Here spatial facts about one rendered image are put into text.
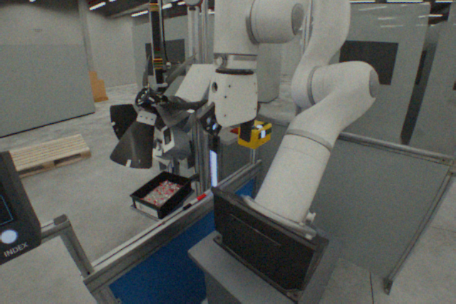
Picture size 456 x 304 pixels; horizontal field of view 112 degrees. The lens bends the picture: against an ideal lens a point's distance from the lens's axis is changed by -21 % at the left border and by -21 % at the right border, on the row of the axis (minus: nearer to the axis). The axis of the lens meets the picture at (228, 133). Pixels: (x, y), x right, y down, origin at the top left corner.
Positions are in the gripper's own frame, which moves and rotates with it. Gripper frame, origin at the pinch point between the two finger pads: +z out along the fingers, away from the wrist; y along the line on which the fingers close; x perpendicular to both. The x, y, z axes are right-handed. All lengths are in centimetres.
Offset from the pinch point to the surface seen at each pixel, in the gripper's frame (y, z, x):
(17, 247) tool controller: -43.1, 12.3, 7.9
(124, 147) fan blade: -11, 25, 62
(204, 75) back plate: 45, -3, 76
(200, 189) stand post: 39, 82, 73
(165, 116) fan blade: 3.7, 7.2, 43.7
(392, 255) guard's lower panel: 99, 90, -54
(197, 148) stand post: 39, 47, 75
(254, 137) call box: 37.4, 18.3, 23.7
